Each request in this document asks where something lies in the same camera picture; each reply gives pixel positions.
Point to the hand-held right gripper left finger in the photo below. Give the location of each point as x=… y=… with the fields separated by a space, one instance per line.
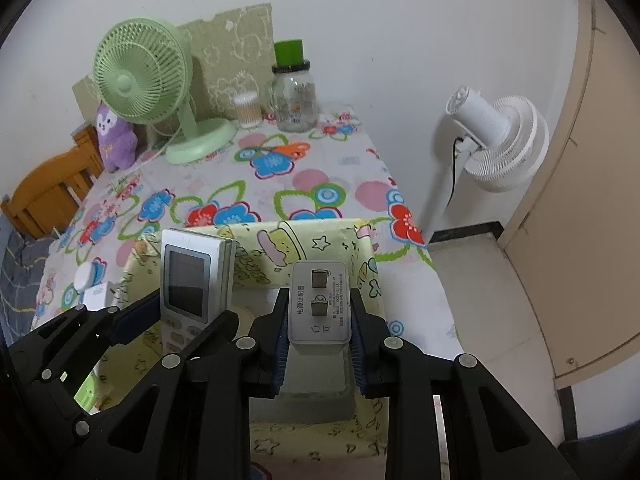
x=280 y=350

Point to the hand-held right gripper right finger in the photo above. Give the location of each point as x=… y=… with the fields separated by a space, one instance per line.
x=356 y=355

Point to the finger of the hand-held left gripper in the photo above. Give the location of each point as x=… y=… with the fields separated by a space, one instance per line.
x=220 y=327
x=140 y=310

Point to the white power adapter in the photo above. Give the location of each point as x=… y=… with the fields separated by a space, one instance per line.
x=320 y=320

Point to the white remote control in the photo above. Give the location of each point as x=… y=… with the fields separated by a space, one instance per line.
x=187 y=280

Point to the green perforated panda case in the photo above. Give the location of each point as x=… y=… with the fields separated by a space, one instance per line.
x=86 y=392

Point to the yellow cartoon printed storage box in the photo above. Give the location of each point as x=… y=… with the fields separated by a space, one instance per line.
x=300 y=240

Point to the grey plaid bedding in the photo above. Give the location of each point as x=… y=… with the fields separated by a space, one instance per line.
x=20 y=270

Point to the wooden chair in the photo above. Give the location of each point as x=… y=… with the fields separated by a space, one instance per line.
x=45 y=190

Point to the purple plush bunny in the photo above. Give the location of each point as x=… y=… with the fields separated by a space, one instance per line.
x=117 y=145

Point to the clear cotton swab jar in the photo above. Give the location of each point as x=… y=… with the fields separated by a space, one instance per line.
x=247 y=112

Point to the green desk fan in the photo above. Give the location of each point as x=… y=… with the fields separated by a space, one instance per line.
x=140 y=75

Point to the glass mug jar green lid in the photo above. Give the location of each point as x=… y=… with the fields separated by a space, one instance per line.
x=295 y=100

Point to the white standing fan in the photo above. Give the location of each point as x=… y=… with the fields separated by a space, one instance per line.
x=505 y=135

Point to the beige door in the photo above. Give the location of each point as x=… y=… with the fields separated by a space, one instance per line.
x=590 y=210

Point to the green cartoon printed board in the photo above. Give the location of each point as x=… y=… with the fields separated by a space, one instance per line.
x=235 y=50

